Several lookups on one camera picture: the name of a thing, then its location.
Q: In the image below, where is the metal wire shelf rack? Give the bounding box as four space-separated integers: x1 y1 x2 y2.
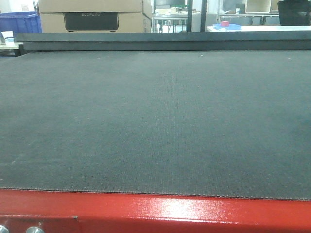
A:
152 14 188 33

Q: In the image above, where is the red tape roll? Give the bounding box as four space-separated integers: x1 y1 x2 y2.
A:
220 21 230 27

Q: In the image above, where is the black vertical post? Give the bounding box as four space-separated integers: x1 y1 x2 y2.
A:
200 0 207 32
187 0 193 33

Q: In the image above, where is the silver frame bolt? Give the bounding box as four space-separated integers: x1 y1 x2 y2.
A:
26 226 45 233
0 225 10 233

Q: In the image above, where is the dark grey conveyor belt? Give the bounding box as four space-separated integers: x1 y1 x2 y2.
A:
0 50 311 200

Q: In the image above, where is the dark conveyor back rail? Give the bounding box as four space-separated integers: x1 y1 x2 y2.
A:
15 30 311 51

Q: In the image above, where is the blue crate in background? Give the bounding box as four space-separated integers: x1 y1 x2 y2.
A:
0 11 42 33

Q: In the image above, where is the red conveyor frame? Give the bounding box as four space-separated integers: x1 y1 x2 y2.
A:
0 189 311 233

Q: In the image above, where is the beige box on shelf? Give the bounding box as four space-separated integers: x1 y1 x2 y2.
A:
245 0 271 14

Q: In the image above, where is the white paper cup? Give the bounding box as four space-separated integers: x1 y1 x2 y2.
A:
1 31 15 46

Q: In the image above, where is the large cardboard box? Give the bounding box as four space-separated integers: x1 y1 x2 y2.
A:
38 0 152 33

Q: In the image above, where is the black office chair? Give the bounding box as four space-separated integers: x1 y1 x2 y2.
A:
277 0 311 26

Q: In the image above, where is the white background table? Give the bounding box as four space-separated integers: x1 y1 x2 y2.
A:
207 25 311 32

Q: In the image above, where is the blue tray on table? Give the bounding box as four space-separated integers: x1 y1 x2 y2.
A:
212 24 242 31

